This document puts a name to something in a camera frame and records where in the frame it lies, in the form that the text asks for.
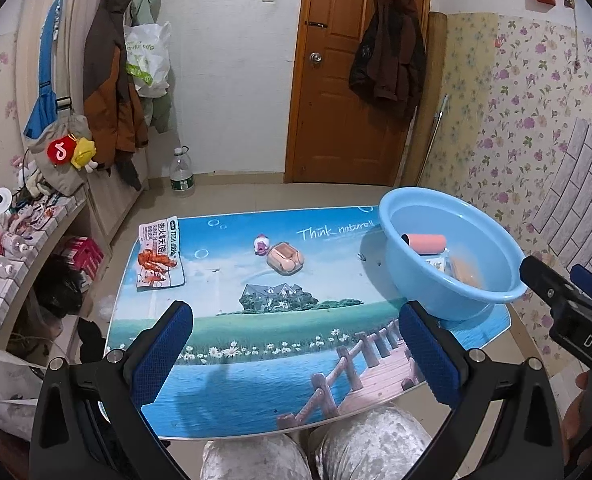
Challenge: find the grey brick wall panel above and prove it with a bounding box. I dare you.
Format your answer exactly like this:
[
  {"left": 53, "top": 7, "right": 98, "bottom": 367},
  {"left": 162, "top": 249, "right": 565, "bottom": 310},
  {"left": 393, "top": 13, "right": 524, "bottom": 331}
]
[{"left": 531, "top": 117, "right": 592, "bottom": 271}]

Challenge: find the light blue plastic basin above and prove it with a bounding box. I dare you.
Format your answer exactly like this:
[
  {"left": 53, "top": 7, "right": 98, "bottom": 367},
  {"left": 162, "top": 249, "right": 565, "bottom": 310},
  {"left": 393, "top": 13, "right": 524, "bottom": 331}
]
[{"left": 378, "top": 187, "right": 529, "bottom": 322}]

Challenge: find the pink roll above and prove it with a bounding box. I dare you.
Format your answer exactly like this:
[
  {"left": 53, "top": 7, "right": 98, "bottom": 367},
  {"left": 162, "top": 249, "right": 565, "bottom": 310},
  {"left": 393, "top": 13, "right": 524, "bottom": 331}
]
[{"left": 401, "top": 232, "right": 448, "bottom": 257}]

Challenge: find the person's leg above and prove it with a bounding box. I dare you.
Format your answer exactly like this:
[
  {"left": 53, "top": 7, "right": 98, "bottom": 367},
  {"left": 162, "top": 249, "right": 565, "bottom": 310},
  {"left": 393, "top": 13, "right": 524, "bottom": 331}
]
[
  {"left": 200, "top": 432, "right": 311, "bottom": 480},
  {"left": 308, "top": 402, "right": 434, "bottom": 480}
]

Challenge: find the pink beige small case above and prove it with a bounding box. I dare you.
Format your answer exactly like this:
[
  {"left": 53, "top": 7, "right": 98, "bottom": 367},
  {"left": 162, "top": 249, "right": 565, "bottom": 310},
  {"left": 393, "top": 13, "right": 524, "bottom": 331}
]
[{"left": 267, "top": 241, "right": 305, "bottom": 277}]

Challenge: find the pale green hanging garment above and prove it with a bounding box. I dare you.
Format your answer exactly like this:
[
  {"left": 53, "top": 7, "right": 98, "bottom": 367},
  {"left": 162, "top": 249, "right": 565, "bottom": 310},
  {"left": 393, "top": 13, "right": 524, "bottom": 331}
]
[{"left": 130, "top": 0, "right": 177, "bottom": 133}]

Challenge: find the yellow plush charm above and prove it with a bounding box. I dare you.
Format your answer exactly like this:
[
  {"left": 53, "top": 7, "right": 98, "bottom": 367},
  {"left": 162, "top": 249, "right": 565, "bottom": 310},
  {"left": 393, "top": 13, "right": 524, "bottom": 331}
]
[{"left": 70, "top": 136, "right": 99, "bottom": 173}]

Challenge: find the pile of snack packets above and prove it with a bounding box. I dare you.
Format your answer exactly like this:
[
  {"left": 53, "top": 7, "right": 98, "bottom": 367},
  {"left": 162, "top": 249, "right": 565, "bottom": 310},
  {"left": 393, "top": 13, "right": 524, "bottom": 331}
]
[{"left": 0, "top": 195, "right": 71, "bottom": 241}]

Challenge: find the red cardboard box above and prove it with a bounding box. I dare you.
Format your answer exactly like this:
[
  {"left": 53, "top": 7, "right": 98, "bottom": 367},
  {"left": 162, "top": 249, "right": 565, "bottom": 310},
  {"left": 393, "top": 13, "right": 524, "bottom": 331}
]
[{"left": 58, "top": 236, "right": 104, "bottom": 281}]

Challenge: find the red plush charm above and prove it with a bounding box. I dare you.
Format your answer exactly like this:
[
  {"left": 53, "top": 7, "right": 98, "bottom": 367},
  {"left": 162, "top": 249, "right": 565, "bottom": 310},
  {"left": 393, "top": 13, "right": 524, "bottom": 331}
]
[{"left": 46, "top": 135, "right": 79, "bottom": 166}]

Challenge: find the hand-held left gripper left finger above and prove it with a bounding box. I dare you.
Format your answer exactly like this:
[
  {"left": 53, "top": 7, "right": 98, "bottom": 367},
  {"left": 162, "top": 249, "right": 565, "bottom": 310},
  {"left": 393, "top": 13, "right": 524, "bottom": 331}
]
[{"left": 30, "top": 300, "right": 195, "bottom": 480}]

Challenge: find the blue landscape print desktop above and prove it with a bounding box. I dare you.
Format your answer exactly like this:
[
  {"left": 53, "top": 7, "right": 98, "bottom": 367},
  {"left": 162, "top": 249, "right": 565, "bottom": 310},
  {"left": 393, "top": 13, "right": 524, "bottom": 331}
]
[{"left": 104, "top": 205, "right": 512, "bottom": 442}]

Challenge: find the brown wooden door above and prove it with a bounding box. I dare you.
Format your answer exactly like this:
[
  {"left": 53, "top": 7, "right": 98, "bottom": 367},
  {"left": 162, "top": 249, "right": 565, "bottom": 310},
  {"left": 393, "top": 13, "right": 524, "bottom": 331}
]
[{"left": 285, "top": 0, "right": 433, "bottom": 187}]

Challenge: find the white red snack packet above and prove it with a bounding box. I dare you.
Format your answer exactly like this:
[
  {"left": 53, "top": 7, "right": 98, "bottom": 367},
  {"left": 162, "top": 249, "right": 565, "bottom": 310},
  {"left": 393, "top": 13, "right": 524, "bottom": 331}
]
[{"left": 136, "top": 217, "right": 187, "bottom": 290}]

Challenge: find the white plush toy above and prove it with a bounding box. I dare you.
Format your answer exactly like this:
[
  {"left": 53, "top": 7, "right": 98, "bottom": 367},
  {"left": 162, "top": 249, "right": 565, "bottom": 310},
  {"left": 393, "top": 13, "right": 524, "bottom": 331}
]
[{"left": 23, "top": 170, "right": 51, "bottom": 197}]

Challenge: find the crumpled white plastic scrap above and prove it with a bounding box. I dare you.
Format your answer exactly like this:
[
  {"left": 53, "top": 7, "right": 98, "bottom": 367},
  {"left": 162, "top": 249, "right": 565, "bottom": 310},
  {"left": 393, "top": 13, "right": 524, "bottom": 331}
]
[{"left": 96, "top": 292, "right": 119, "bottom": 321}]

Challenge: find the person's left leg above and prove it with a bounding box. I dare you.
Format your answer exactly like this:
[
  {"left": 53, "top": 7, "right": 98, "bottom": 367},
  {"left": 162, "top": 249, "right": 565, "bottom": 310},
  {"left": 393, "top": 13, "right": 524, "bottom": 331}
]
[{"left": 200, "top": 432, "right": 311, "bottom": 480}]

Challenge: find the brown orange hanging jacket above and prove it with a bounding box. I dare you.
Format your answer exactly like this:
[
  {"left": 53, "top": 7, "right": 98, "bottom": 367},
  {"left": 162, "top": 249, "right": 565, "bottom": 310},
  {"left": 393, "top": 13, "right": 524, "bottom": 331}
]
[{"left": 83, "top": 0, "right": 149, "bottom": 191}]

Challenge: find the large white plastic bag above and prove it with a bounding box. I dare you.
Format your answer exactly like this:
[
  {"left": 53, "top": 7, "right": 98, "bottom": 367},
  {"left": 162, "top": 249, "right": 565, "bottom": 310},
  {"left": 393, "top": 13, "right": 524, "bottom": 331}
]
[{"left": 0, "top": 340, "right": 51, "bottom": 443}]

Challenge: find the person's right hand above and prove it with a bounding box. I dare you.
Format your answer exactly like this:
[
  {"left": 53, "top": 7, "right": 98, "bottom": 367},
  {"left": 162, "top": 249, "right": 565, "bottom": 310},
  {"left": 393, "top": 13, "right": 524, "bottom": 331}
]
[{"left": 561, "top": 370, "right": 592, "bottom": 468}]

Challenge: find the black plastic bag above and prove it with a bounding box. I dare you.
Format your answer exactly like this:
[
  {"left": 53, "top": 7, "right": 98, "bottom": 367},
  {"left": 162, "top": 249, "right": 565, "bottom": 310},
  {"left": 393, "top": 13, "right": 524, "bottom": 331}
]
[{"left": 33, "top": 255, "right": 84, "bottom": 318}]

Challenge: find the large clear water bottle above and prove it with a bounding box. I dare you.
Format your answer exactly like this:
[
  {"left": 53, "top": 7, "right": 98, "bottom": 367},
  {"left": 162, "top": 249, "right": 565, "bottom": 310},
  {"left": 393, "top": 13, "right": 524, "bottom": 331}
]
[{"left": 170, "top": 146, "right": 197, "bottom": 198}]

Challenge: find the dark brown hanging jacket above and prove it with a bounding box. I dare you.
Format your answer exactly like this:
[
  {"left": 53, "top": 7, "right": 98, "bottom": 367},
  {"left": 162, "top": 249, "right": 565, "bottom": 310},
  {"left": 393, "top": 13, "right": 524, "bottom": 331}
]
[{"left": 348, "top": 0, "right": 427, "bottom": 121}]

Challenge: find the grey shoulder bag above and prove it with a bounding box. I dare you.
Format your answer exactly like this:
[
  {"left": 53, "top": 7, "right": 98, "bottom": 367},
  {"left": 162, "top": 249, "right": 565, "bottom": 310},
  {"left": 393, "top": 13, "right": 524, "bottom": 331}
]
[{"left": 28, "top": 112, "right": 92, "bottom": 196}]

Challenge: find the black clothing pile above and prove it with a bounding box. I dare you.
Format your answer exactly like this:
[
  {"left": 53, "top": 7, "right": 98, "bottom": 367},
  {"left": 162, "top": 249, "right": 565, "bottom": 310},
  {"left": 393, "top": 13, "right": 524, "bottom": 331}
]
[{"left": 78, "top": 317, "right": 109, "bottom": 363}]

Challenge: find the beige rolled mat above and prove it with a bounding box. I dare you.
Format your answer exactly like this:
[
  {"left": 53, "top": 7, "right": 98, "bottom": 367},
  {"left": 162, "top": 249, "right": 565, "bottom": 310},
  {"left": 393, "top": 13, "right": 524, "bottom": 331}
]
[{"left": 401, "top": 10, "right": 449, "bottom": 188}]

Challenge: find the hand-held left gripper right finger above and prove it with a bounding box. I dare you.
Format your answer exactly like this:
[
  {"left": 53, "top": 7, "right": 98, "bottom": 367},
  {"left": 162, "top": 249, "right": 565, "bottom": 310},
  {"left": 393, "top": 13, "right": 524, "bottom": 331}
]
[{"left": 398, "top": 301, "right": 564, "bottom": 480}]

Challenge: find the white tiled shelf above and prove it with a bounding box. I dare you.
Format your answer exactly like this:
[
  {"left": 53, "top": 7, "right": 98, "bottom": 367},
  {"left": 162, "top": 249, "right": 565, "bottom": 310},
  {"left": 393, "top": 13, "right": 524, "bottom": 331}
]
[{"left": 0, "top": 185, "right": 111, "bottom": 356}]

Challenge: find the metal pole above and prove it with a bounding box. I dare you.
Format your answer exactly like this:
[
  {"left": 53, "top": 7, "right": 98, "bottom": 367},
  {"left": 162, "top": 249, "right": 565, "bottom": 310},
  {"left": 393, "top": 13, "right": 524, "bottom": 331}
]
[{"left": 416, "top": 94, "right": 451, "bottom": 186}]

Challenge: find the blue hanging bag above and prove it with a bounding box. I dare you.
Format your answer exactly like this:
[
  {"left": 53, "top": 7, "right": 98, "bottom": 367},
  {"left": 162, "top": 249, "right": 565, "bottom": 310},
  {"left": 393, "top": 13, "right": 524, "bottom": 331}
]
[{"left": 23, "top": 0, "right": 64, "bottom": 138}]

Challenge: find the white green hanging plastic bag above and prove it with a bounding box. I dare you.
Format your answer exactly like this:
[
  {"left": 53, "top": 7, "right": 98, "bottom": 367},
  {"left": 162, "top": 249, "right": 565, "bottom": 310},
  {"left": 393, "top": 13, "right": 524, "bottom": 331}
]
[{"left": 124, "top": 21, "right": 171, "bottom": 98}]

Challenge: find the person's right leg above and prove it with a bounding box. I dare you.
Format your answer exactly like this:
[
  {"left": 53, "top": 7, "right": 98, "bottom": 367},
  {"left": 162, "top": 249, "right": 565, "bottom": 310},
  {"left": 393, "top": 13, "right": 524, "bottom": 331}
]
[{"left": 308, "top": 402, "right": 434, "bottom": 480}]

